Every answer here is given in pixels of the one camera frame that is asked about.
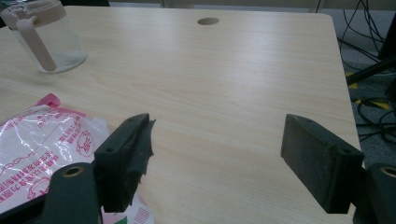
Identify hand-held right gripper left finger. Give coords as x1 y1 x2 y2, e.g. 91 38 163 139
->
92 113 156 214

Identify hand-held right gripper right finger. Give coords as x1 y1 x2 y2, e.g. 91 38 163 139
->
280 113 365 215

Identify white plastic bag pink print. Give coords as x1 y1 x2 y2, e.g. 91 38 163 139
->
0 92 155 224

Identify glass jar with beige lid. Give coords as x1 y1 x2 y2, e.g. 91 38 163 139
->
0 0 88 75

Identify black metal stand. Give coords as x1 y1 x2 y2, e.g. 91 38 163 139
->
345 12 396 87

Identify black floor cables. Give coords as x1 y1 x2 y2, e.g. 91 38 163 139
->
354 98 396 145

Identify black cable bundle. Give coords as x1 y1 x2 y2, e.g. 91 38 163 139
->
337 0 396 63

